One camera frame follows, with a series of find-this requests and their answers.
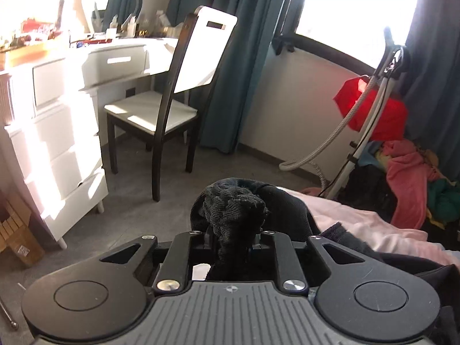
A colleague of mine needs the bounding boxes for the metal pole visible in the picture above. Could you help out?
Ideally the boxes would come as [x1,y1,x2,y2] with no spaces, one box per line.
[0,298,19,331]

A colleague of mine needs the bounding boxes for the pink garment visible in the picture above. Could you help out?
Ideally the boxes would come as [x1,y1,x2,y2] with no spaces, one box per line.
[381,140,440,229]

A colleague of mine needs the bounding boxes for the white dresser desk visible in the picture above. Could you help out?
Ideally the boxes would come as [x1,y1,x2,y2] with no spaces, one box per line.
[1,38,177,248]

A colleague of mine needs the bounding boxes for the pastel bed sheet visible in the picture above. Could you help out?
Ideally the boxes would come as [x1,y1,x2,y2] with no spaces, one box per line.
[283,189,459,266]

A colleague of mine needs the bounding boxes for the black pants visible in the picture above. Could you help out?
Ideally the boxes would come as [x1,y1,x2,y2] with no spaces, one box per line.
[190,178,459,344]

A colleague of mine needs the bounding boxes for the blue-grey right curtain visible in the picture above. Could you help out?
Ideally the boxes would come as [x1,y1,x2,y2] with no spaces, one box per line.
[401,0,459,179]

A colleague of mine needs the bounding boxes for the teal left curtain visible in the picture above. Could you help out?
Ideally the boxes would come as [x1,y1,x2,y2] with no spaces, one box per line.
[103,0,306,154]

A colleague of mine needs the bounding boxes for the green garment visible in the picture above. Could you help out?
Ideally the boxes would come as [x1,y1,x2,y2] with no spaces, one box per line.
[427,178,460,224]

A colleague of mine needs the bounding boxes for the cardboard box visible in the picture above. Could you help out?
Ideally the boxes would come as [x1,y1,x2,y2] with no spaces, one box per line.
[0,191,45,267]

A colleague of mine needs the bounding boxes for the red garment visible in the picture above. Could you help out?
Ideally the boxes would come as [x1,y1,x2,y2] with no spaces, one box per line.
[333,75,409,142]

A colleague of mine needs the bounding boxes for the dark chair white back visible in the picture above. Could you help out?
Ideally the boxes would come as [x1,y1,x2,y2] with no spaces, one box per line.
[104,6,238,202]

